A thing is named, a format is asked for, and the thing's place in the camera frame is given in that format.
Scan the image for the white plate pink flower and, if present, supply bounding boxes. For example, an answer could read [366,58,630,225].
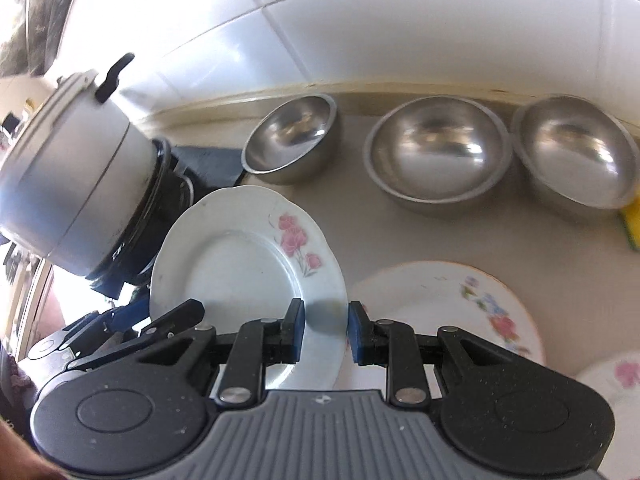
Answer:
[149,185,348,390]

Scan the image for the yellow green sponge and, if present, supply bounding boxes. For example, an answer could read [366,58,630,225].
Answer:
[620,200,640,252]

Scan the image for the white plate pink rose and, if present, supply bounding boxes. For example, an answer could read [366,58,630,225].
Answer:
[576,350,640,480]

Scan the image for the silver cooking pot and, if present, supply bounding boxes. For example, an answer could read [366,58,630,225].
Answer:
[0,52,174,276]

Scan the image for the white plate colourful flowers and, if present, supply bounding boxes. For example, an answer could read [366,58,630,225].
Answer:
[350,260,546,364]

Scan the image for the small steel bowl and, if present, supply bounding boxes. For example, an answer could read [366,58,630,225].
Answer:
[241,93,343,185]

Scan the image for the black gas stove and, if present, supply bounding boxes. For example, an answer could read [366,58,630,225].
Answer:
[86,138,245,299]

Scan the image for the large steel bowl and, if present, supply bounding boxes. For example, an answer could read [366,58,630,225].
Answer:
[362,96,513,217]

